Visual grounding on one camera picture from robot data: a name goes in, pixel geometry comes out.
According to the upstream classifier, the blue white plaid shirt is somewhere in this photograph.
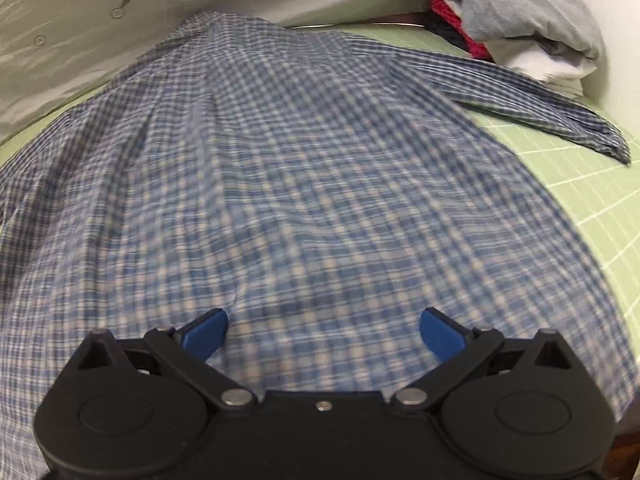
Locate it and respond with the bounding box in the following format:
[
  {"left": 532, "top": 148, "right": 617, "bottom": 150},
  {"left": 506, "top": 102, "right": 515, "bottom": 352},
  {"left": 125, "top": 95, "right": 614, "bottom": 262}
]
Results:
[{"left": 1, "top": 12, "right": 639, "bottom": 479}]

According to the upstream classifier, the green grid cutting mat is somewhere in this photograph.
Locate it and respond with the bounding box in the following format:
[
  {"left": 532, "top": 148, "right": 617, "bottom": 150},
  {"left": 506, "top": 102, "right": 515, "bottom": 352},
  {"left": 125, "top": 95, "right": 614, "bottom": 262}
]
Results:
[{"left": 1, "top": 15, "right": 639, "bottom": 342}]

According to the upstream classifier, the red knitted garment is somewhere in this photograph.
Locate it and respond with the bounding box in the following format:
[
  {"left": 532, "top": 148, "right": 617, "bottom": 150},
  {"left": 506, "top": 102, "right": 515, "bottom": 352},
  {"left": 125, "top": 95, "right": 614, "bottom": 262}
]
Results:
[{"left": 430, "top": 0, "right": 492, "bottom": 62}]

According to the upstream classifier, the white folded garment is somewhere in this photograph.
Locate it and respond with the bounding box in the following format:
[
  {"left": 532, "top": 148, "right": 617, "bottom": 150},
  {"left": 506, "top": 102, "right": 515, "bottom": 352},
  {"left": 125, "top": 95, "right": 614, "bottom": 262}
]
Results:
[{"left": 485, "top": 38, "right": 597, "bottom": 98}]

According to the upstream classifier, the white carrot print sheet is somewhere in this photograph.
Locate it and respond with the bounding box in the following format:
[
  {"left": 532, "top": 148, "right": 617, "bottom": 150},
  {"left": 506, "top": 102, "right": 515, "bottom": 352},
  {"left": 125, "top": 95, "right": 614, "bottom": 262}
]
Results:
[{"left": 1, "top": 0, "right": 426, "bottom": 139}]

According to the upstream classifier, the grey folded garment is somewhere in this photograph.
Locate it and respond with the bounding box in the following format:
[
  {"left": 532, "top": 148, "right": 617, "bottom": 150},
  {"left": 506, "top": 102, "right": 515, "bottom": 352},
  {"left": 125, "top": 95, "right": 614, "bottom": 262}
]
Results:
[{"left": 454, "top": 0, "right": 604, "bottom": 62}]

